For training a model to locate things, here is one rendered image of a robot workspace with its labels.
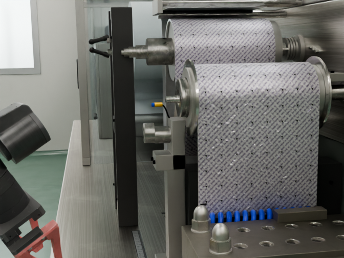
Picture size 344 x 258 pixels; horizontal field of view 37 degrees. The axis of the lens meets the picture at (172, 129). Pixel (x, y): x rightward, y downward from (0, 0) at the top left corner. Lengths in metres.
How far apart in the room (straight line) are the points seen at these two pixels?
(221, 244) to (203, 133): 0.23
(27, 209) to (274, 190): 0.49
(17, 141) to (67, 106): 5.81
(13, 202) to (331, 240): 0.51
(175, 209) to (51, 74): 5.52
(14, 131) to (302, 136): 0.54
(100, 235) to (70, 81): 5.28
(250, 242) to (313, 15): 0.60
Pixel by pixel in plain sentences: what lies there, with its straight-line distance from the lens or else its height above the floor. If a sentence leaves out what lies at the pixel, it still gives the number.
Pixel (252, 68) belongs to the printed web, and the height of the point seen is 1.30.
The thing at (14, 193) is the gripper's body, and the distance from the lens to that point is 0.73.
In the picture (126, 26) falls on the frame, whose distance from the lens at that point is 1.24.
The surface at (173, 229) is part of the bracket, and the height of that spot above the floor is 0.98.
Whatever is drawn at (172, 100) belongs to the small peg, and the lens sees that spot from 0.96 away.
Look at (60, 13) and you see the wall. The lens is 6.49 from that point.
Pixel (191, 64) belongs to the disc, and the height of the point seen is 1.31.
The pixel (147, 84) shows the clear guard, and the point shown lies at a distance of 1.96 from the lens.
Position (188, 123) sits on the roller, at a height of 1.20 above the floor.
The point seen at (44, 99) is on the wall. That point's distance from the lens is 6.52.
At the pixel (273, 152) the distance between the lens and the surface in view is 0.99.
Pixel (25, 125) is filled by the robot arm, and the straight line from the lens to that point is 0.72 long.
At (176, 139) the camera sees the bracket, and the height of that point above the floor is 1.17.
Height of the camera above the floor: 1.35
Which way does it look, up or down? 9 degrees down
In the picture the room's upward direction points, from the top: 1 degrees counter-clockwise
